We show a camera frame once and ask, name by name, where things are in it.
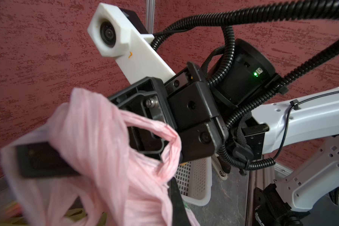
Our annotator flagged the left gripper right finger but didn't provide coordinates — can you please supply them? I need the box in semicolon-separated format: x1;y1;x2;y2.
168;177;191;226

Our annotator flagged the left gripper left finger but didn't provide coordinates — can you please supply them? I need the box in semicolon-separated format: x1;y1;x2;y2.
15;142;80;179

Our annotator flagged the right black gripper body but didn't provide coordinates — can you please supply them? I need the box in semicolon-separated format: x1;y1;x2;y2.
165;62;229;163

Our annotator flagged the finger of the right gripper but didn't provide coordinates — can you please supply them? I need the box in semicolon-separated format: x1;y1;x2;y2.
108;77;177;154

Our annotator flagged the pink plastic bag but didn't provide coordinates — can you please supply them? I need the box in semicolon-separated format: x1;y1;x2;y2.
0;87;201;226

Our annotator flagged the green plastic bag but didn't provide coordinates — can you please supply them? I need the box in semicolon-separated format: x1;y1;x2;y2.
0;208;107;226

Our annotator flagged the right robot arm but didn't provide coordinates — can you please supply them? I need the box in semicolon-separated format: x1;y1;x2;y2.
88;1;339;173

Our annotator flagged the black white marker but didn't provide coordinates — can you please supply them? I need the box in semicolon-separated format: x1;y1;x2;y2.
211;154;231;181

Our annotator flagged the white plastic basket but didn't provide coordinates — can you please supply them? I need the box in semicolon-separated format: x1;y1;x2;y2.
175;157;212;206

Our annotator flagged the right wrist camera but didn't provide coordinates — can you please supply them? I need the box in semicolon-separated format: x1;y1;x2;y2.
87;3;176;84

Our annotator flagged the right aluminium corner post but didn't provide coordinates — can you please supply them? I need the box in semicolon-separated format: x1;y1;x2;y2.
145;0;156;34

